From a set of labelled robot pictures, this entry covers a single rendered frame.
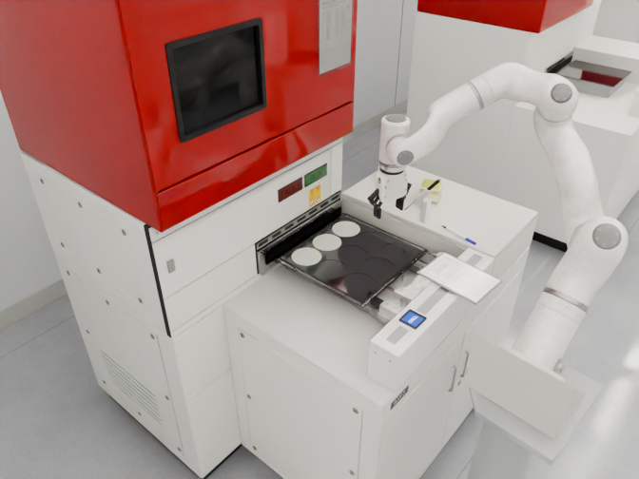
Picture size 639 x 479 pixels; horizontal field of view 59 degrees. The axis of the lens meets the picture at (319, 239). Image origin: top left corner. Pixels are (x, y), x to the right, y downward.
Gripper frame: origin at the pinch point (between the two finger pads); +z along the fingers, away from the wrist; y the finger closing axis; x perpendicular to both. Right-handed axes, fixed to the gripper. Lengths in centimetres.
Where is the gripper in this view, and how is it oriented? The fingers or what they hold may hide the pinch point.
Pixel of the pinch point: (388, 210)
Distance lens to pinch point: 183.5
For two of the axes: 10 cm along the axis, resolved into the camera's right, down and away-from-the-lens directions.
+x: -5.5, -4.8, 6.8
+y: 8.4, -3.2, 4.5
